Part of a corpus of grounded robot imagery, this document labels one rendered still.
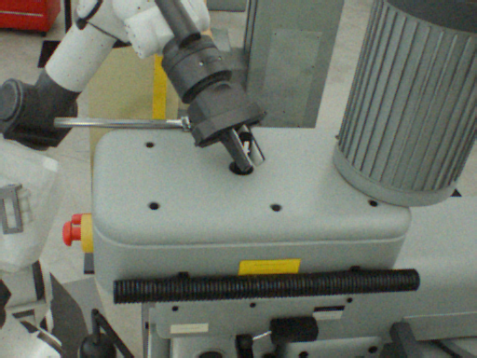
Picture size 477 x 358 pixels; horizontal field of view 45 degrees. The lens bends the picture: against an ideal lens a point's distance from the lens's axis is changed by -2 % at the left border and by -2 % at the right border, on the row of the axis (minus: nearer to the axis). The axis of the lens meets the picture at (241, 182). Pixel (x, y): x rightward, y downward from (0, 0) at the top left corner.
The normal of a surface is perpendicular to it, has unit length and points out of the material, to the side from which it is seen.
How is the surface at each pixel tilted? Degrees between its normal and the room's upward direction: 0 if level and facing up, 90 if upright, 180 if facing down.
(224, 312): 90
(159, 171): 0
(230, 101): 31
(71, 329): 0
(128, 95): 90
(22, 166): 58
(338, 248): 90
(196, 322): 90
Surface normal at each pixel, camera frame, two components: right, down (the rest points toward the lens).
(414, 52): -0.62, 0.42
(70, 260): 0.12, -0.78
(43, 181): 0.41, 0.10
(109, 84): 0.16, 0.62
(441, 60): -0.27, 0.56
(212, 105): 0.44, -0.40
